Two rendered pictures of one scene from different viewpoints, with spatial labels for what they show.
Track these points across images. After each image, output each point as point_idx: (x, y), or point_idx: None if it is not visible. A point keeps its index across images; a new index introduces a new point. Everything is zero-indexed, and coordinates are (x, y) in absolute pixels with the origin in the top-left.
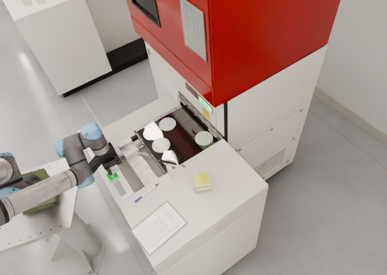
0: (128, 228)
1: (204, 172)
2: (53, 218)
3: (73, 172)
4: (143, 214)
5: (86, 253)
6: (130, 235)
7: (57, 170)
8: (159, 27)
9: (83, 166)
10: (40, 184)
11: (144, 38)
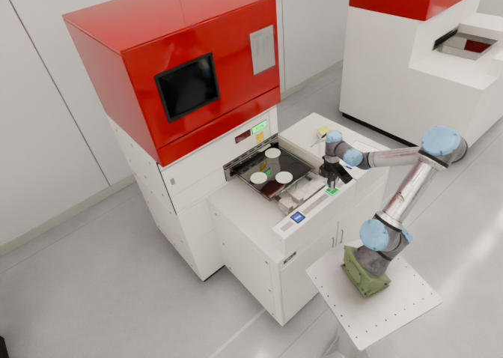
0: (315, 309)
1: (319, 129)
2: None
3: (369, 152)
4: None
5: None
6: (322, 305)
7: (324, 273)
8: (218, 98)
9: None
10: (397, 150)
11: (187, 150)
